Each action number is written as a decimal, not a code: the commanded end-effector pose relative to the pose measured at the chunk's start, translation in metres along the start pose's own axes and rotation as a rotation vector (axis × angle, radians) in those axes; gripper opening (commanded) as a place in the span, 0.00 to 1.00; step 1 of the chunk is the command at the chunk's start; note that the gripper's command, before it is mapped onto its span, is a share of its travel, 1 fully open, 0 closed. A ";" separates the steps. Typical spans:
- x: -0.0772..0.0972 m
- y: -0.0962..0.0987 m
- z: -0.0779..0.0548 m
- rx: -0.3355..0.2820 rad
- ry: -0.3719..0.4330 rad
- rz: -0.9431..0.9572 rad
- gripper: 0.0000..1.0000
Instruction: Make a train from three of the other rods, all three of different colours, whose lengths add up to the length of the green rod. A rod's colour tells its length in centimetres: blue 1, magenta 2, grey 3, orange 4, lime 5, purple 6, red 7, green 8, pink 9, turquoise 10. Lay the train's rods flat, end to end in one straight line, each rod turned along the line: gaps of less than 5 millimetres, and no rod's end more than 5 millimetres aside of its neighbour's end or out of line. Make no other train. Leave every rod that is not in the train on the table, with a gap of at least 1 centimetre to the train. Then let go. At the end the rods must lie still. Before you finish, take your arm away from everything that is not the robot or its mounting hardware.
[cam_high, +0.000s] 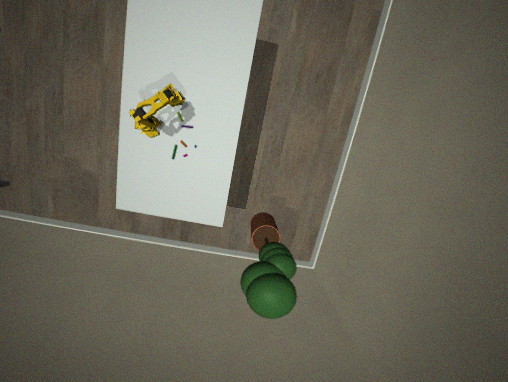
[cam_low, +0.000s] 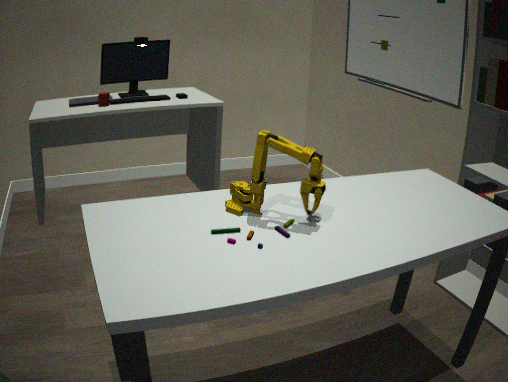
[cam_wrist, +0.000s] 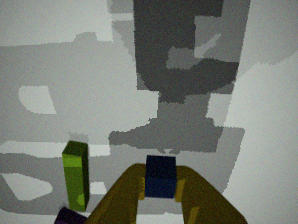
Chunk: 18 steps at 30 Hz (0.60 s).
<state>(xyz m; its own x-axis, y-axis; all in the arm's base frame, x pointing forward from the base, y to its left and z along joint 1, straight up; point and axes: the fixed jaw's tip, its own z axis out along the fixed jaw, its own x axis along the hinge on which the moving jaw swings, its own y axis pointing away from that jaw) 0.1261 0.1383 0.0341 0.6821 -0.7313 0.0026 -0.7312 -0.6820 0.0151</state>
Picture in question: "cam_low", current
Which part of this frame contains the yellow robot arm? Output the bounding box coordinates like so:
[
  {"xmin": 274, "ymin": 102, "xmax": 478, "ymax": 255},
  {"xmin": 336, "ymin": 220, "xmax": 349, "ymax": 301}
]
[{"xmin": 225, "ymin": 130, "xmax": 323, "ymax": 216}]

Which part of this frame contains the lime green rod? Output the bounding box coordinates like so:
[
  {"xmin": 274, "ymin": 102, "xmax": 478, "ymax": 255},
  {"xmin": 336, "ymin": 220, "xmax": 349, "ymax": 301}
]
[{"xmin": 283, "ymin": 219, "xmax": 294, "ymax": 229}]

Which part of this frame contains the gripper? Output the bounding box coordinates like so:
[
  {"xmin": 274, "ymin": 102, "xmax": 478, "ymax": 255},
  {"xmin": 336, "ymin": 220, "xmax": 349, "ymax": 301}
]
[{"xmin": 300, "ymin": 178, "xmax": 326, "ymax": 214}]

